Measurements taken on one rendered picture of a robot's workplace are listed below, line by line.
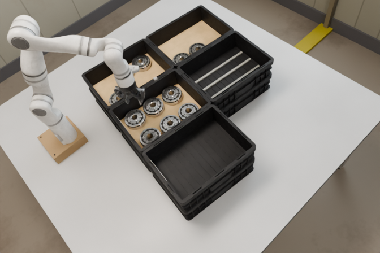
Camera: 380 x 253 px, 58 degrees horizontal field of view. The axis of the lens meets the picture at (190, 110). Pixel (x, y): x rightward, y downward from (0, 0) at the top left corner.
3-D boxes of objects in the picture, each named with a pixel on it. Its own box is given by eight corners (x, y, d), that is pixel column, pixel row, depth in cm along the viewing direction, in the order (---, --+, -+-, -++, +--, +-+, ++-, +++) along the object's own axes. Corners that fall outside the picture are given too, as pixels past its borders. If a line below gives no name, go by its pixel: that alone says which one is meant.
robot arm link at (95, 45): (125, 37, 131) (87, 29, 127) (123, 53, 126) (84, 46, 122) (122, 50, 136) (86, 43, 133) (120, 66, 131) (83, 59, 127)
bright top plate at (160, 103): (149, 117, 167) (148, 117, 166) (139, 104, 172) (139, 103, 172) (167, 107, 169) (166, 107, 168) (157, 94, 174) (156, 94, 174)
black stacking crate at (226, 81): (214, 117, 168) (212, 103, 159) (178, 82, 183) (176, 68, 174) (272, 75, 179) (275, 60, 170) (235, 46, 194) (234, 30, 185)
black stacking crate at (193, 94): (146, 164, 157) (141, 153, 148) (115, 123, 172) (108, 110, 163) (213, 117, 168) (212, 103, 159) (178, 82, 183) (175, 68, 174)
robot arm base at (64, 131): (65, 147, 174) (49, 129, 160) (57, 136, 179) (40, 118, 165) (80, 136, 177) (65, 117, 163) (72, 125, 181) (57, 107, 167)
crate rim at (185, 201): (181, 207, 134) (181, 205, 132) (141, 155, 149) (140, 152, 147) (257, 149, 145) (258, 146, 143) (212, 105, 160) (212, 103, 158)
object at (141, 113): (131, 130, 163) (131, 130, 163) (121, 117, 169) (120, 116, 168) (149, 118, 166) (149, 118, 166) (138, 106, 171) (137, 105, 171)
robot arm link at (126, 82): (140, 68, 147) (137, 57, 142) (133, 88, 141) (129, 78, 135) (120, 67, 148) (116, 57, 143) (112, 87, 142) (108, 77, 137)
